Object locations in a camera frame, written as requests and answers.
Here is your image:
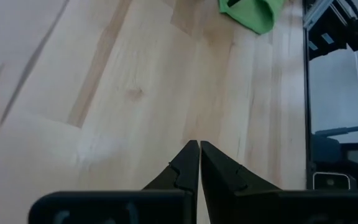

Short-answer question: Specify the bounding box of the green microfiber towel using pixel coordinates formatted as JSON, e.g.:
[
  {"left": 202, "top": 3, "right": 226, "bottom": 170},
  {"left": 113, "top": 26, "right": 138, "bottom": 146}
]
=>
[{"left": 218, "top": 0, "right": 285, "bottom": 35}]

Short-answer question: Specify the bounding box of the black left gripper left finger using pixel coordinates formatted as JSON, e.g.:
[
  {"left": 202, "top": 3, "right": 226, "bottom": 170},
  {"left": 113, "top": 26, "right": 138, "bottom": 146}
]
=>
[{"left": 141, "top": 139, "right": 201, "bottom": 224}]

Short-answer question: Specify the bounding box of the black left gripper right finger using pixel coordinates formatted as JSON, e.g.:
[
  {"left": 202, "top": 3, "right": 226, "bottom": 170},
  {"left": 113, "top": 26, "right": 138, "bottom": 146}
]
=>
[{"left": 200, "top": 140, "right": 282, "bottom": 224}]

